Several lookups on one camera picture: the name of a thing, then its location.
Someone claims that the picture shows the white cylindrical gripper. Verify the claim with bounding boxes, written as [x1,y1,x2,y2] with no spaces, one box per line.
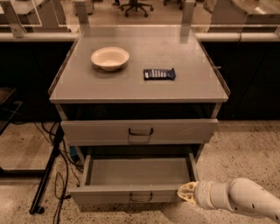
[178,180,232,210]

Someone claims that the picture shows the grey drawer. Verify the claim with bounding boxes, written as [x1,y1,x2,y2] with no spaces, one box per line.
[69,154,199,204]
[61,119,218,146]

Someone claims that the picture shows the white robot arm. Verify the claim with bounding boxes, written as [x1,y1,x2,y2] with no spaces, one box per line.
[177,178,280,224]

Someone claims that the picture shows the grey top drawer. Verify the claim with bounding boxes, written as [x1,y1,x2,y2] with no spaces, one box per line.
[61,119,218,146]

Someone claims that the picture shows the grey drawer cabinet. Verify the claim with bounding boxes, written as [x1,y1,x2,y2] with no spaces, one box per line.
[47,24,231,187]

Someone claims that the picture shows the dark blue snack bar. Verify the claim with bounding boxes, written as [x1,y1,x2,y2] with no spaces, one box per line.
[143,68,176,81]

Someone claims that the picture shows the black stand leg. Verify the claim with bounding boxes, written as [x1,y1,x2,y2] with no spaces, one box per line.
[29,126,64,215]

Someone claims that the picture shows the white paper bowl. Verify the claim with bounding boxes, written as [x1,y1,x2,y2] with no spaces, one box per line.
[91,47,130,72]

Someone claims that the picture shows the black office chair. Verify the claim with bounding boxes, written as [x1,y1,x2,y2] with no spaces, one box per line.
[120,0,154,18]

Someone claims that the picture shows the person legs in background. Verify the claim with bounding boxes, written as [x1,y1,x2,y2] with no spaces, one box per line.
[112,0,120,6]

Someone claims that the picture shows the black floor cable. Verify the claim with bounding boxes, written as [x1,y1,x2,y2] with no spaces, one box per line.
[31,121,84,224]

